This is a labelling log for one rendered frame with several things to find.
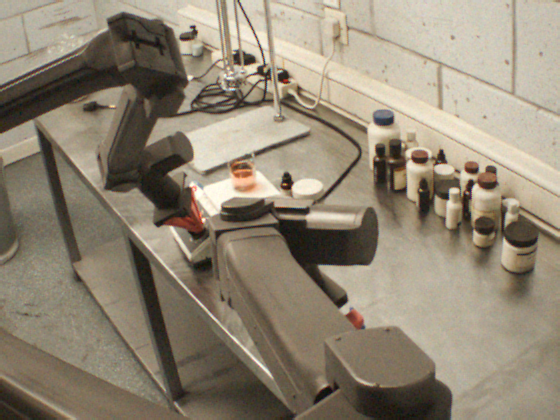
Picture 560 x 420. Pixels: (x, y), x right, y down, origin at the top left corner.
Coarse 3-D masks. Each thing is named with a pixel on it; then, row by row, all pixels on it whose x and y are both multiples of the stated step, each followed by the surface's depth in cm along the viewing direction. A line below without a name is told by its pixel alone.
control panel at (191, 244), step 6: (198, 204) 147; (204, 210) 145; (204, 216) 144; (210, 216) 143; (204, 222) 143; (174, 228) 147; (180, 228) 146; (180, 234) 145; (186, 234) 143; (204, 234) 140; (186, 240) 142; (192, 240) 141; (198, 240) 140; (186, 246) 141; (192, 246) 140
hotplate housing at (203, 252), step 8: (200, 200) 148; (208, 200) 147; (208, 208) 145; (176, 240) 146; (208, 240) 139; (184, 248) 142; (200, 248) 139; (208, 248) 140; (192, 256) 139; (200, 256) 140; (208, 256) 140; (192, 264) 140; (200, 264) 141
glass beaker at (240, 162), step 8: (232, 152) 144; (240, 152) 145; (248, 152) 144; (232, 160) 145; (240, 160) 140; (248, 160) 141; (232, 168) 142; (240, 168) 141; (248, 168) 142; (232, 176) 143; (240, 176) 142; (248, 176) 142; (232, 184) 144; (240, 184) 143; (248, 184) 143; (256, 184) 145; (240, 192) 144; (248, 192) 144
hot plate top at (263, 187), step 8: (256, 176) 149; (216, 184) 148; (224, 184) 148; (264, 184) 146; (208, 192) 146; (216, 192) 145; (224, 192) 145; (232, 192) 145; (256, 192) 144; (264, 192) 144; (272, 192) 143; (216, 200) 143; (224, 200) 143; (216, 208) 142
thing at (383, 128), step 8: (376, 112) 160; (384, 112) 159; (392, 112) 159; (376, 120) 158; (384, 120) 157; (392, 120) 158; (368, 128) 161; (376, 128) 159; (384, 128) 158; (392, 128) 158; (368, 136) 161; (376, 136) 158; (384, 136) 158; (392, 136) 158; (400, 136) 160; (384, 144) 159
